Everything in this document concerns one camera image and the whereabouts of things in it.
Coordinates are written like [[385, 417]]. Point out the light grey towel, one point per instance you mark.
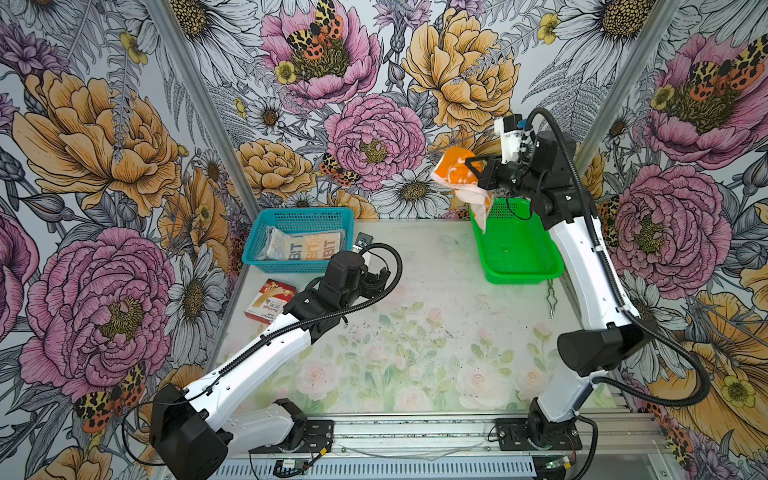
[[267, 255]]

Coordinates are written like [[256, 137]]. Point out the orange patterned towel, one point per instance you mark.
[[451, 172]]

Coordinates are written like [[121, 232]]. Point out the left aluminium frame post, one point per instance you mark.
[[188, 72]]

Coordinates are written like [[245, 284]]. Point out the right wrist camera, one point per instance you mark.
[[514, 141]]

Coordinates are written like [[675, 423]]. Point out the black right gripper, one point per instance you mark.
[[485, 178]]

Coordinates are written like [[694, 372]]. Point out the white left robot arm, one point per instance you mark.
[[193, 428]]

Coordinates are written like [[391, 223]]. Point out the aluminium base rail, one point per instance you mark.
[[468, 446]]

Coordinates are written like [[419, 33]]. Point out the teal plastic basket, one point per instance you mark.
[[295, 221]]

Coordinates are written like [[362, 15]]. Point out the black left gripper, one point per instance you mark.
[[374, 284]]

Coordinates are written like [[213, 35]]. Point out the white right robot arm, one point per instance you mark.
[[608, 334]]

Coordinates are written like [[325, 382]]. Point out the green plastic basket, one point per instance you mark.
[[514, 248]]

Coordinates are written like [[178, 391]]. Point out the red and white carton box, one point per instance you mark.
[[270, 301]]

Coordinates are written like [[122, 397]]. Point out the right aluminium frame post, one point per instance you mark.
[[644, 49]]

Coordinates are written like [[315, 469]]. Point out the aluminium frame post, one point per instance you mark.
[[644, 49], [188, 72]]

